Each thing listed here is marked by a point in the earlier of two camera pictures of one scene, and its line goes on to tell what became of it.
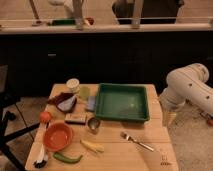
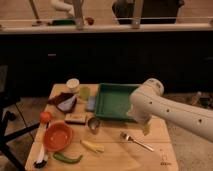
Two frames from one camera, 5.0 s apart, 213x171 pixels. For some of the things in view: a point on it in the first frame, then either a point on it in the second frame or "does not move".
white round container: x=73 y=85 does not move
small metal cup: x=93 y=124 does not move
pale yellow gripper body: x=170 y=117 → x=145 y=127
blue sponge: x=91 y=105 does not move
